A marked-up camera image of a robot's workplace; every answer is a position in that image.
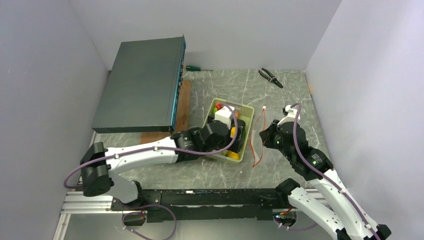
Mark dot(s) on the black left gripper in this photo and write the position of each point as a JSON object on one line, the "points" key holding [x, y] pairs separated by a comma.
{"points": [[235, 147]]}

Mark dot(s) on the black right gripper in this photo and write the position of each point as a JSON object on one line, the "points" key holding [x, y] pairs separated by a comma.
{"points": [[269, 132]]}

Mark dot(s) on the clear zip bag orange zipper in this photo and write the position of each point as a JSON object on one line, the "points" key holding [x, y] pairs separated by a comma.
{"points": [[256, 145]]}

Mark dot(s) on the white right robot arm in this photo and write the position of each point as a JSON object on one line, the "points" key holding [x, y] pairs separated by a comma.
{"points": [[342, 218]]}

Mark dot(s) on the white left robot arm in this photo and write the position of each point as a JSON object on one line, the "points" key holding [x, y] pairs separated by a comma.
{"points": [[102, 168]]}

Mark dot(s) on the light green perforated basket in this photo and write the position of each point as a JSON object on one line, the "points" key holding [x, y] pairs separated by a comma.
{"points": [[245, 113]]}

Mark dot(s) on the wooden board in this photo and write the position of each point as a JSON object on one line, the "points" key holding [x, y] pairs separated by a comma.
{"points": [[182, 116]]}

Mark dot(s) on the dark grey metal box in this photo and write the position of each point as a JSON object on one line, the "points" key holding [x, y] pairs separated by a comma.
{"points": [[142, 91]]}

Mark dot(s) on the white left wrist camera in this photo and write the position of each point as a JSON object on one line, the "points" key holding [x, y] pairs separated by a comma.
{"points": [[225, 115]]}

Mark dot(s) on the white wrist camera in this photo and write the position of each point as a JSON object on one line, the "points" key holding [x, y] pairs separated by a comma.
{"points": [[225, 115], [289, 114]]}

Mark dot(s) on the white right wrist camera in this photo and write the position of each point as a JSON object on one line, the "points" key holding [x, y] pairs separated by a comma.
{"points": [[289, 114]]}

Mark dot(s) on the black handled pliers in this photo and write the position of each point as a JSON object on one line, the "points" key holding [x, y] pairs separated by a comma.
{"points": [[266, 74]]}

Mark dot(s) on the green handled screwdriver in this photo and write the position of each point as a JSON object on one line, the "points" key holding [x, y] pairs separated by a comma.
{"points": [[191, 68]]}

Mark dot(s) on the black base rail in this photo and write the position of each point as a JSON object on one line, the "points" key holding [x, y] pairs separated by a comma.
{"points": [[161, 205]]}

